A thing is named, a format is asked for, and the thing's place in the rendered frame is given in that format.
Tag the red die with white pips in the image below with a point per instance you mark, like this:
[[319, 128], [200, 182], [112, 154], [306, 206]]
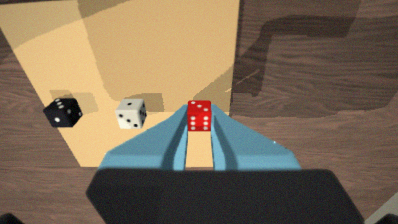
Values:
[[199, 115]]

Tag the black die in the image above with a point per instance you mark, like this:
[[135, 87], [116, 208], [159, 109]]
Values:
[[63, 112]]

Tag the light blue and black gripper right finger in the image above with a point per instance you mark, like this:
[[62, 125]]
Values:
[[244, 148]]

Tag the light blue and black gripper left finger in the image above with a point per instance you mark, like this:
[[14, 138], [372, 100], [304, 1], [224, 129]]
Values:
[[154, 147]]

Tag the tan flat mat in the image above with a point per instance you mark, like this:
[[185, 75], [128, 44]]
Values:
[[166, 52]]

